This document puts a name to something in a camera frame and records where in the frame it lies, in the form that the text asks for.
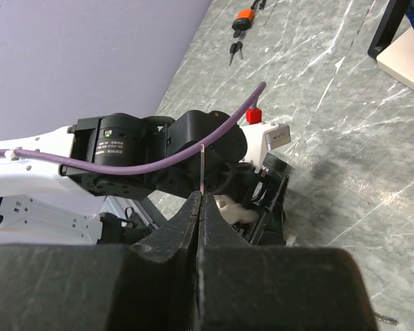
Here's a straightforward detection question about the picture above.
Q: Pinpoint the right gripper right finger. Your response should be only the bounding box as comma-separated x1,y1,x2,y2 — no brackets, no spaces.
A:
197,195,377,330

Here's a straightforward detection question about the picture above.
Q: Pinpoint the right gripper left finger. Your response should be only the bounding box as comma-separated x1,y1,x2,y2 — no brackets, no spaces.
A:
0,192,201,330

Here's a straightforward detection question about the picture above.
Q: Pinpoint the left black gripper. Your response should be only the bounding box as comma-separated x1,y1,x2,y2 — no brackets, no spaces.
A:
227,162,290,245

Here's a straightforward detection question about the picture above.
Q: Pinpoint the black-headed key bunch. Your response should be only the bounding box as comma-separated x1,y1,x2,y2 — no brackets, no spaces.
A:
229,41,243,65

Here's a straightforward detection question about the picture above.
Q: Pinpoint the orange padlock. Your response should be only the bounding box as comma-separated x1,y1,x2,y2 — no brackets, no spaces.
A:
231,0,266,38

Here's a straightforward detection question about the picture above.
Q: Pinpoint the black padlock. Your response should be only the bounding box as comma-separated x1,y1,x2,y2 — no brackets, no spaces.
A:
259,153,288,179

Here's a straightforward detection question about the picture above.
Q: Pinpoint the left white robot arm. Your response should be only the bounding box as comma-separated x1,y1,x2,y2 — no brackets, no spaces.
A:
0,108,291,244

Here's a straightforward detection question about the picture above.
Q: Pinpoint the three-tier shelf rack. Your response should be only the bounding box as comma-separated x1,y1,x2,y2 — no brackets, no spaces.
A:
367,1,414,91

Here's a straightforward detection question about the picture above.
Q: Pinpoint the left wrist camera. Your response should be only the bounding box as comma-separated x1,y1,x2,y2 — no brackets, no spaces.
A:
240,108,291,170

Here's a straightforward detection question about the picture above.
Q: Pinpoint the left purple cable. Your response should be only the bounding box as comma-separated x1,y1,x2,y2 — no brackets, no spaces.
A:
0,81,267,176

